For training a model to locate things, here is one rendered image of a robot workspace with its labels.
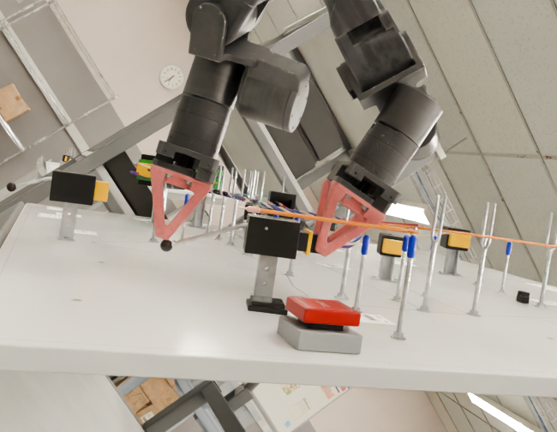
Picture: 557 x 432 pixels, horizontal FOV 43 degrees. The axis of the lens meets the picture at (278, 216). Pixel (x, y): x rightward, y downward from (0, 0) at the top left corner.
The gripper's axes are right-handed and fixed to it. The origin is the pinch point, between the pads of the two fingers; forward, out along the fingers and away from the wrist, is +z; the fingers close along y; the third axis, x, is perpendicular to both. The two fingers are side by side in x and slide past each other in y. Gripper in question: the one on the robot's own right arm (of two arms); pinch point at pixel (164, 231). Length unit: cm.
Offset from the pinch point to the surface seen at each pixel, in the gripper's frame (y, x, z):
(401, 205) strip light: 541, -179, -29
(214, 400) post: 80, -21, 42
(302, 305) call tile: -20.7, -13.1, -0.1
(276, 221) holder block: -2.5, -11.0, -5.0
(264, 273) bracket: -1.4, -11.7, 0.9
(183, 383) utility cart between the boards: 386, -34, 137
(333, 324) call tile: -21.3, -15.9, 0.5
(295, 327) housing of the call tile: -20.8, -13.1, 1.8
